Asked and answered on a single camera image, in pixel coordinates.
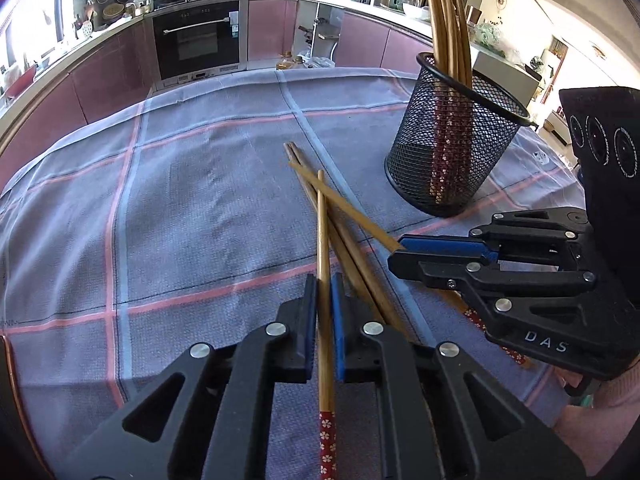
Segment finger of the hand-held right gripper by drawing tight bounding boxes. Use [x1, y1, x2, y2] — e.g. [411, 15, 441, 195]
[398, 206, 592, 263]
[387, 250, 598, 333]

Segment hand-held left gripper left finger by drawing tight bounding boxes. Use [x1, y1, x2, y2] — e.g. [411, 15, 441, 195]
[55, 274, 319, 480]

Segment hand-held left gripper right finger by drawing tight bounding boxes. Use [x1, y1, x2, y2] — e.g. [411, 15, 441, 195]
[330, 272, 588, 480]

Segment red-handled wooden chopstick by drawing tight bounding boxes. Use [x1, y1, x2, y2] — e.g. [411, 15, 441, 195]
[316, 170, 338, 480]
[290, 142, 421, 346]
[283, 142, 396, 336]
[288, 161, 537, 372]

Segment black mesh utensil holder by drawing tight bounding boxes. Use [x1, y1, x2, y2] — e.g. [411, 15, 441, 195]
[384, 51, 532, 218]

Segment bunch of wooden chopsticks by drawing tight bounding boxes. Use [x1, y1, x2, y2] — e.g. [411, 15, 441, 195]
[419, 0, 473, 206]

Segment person's right forearm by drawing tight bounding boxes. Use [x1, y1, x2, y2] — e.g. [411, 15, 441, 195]
[552, 355, 640, 478]

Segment blue plaid tablecloth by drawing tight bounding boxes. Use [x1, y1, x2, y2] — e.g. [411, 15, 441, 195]
[0, 66, 588, 480]

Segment plastic bag of greens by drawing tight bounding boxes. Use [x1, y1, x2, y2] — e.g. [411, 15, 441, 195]
[472, 20, 526, 61]

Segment pink base cabinets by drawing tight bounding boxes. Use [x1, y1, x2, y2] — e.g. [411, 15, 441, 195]
[0, 17, 161, 181]
[247, 0, 436, 72]

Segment black built-in oven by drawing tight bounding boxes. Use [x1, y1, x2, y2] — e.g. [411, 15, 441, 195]
[150, 0, 248, 83]

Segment pink bowl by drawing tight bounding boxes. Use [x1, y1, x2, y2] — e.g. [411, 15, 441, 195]
[5, 62, 39, 98]

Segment large kitchen window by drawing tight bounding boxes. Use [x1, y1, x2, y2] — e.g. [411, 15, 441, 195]
[0, 0, 76, 66]

